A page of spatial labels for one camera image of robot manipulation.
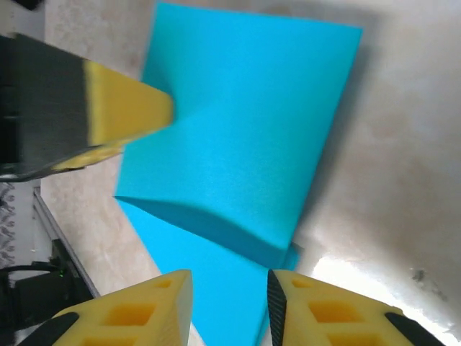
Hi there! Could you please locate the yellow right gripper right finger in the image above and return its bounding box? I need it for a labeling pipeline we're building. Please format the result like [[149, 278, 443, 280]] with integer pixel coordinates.
[[267, 268, 447, 346]]

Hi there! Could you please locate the blue square paper sheet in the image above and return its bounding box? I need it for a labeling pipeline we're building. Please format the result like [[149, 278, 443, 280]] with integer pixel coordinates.
[[114, 1, 364, 346]]

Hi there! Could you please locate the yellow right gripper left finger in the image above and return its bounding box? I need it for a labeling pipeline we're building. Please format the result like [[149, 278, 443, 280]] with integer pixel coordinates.
[[16, 269, 194, 346]]

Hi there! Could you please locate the aluminium table edge rail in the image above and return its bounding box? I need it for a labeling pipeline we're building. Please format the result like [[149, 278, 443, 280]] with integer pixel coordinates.
[[32, 187, 101, 298]]

